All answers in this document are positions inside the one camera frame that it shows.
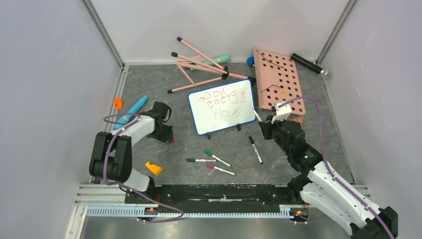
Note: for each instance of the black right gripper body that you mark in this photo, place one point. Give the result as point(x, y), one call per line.
point(266, 124)

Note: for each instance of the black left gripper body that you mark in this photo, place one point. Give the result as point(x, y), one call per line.
point(164, 135)

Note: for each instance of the red whiteboard marker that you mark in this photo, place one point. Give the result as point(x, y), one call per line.
point(257, 115)

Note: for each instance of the blue framed whiteboard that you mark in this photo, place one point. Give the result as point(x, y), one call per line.
point(222, 107)

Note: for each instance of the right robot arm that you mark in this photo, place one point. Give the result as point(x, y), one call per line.
point(320, 186)

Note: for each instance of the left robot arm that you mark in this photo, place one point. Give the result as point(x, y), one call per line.
point(111, 158)

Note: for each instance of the black whiteboard marker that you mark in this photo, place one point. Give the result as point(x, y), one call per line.
point(255, 149)

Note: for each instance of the blue whiteboard marker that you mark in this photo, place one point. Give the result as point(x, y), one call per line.
point(200, 160)

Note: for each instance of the green whiteboard marker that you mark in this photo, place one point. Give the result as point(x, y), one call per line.
point(217, 158)

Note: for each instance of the pink whiteboard marker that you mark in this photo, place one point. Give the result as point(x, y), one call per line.
point(220, 169)

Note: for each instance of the orange round tape measure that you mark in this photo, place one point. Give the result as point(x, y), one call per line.
point(300, 120)

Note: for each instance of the yellow orange wedge block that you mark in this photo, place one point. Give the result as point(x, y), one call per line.
point(155, 169)

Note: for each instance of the blue toy marker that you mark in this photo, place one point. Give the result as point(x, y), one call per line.
point(134, 109)

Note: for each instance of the pink perforated board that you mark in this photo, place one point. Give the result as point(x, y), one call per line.
point(276, 78)

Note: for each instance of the orange clip left edge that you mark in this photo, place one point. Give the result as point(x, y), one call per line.
point(118, 103)

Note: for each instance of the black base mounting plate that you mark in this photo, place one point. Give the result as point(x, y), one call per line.
point(217, 198)

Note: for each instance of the pink folding stand legs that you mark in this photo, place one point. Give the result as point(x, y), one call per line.
point(202, 62)

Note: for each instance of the small blue toy car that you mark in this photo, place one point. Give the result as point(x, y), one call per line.
point(250, 62)

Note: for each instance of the black flashlight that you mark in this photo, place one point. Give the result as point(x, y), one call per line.
point(323, 72)

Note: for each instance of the mint green toy bottle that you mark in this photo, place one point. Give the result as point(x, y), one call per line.
point(222, 59)

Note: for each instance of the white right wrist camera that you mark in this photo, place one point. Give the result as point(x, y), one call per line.
point(280, 113)

